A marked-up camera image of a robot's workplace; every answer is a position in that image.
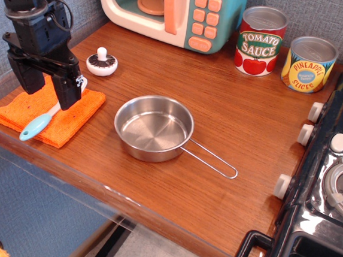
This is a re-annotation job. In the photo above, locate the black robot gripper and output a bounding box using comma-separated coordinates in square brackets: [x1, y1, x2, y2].
[4, 0, 83, 111]

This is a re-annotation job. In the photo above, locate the white toy mushroom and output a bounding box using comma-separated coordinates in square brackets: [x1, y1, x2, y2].
[86, 47, 119, 77]

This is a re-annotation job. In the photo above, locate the small metal pot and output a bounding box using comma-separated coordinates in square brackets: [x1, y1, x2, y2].
[114, 95, 239, 180]

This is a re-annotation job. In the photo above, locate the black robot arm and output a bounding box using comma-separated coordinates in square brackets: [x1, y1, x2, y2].
[3, 0, 82, 110]

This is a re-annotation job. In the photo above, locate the white and blue spatula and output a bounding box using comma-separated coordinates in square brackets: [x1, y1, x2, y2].
[19, 72, 89, 147]

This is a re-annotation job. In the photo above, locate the orange folded cloth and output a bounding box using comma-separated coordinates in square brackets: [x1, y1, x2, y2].
[0, 76, 106, 148]

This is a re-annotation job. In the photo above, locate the teal toy microwave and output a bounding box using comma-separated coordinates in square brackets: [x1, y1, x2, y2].
[101, 0, 248, 54]

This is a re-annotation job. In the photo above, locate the tomato sauce can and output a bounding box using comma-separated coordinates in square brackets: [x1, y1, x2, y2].
[234, 6, 289, 77]

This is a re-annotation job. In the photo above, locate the white stove knob lower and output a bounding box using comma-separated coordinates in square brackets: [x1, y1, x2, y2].
[274, 174, 292, 200]

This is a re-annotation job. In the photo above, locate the white stove knob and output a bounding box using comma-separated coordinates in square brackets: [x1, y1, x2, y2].
[297, 124, 314, 146]
[308, 102, 324, 123]
[274, 174, 292, 200]

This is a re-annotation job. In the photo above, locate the pineapple slices can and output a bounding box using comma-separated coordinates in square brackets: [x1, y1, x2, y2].
[281, 36, 339, 93]

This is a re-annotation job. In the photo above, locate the white stove knob middle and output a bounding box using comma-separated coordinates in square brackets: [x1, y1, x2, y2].
[297, 124, 314, 146]

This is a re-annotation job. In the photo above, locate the white stove knob upper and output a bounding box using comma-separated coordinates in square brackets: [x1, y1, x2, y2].
[308, 102, 324, 123]

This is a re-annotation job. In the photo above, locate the black toy stove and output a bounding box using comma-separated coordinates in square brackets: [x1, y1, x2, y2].
[235, 74, 343, 257]

